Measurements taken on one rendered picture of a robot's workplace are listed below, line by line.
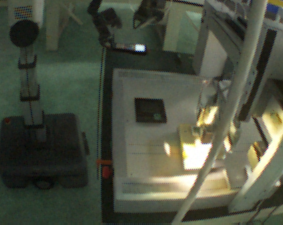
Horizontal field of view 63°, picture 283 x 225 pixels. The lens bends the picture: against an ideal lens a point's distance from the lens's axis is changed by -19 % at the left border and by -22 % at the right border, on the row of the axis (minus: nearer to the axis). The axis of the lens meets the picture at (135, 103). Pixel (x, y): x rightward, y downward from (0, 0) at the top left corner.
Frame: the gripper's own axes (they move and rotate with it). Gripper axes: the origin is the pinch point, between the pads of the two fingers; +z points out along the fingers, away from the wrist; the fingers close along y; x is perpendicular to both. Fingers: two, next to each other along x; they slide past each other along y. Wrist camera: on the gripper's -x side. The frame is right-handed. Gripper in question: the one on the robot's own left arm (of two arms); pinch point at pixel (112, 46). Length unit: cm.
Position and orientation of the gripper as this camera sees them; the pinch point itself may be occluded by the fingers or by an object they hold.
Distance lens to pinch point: 148.3
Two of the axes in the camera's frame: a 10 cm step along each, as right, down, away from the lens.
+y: 0.4, -6.2, 7.9
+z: 3.9, 7.3, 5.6
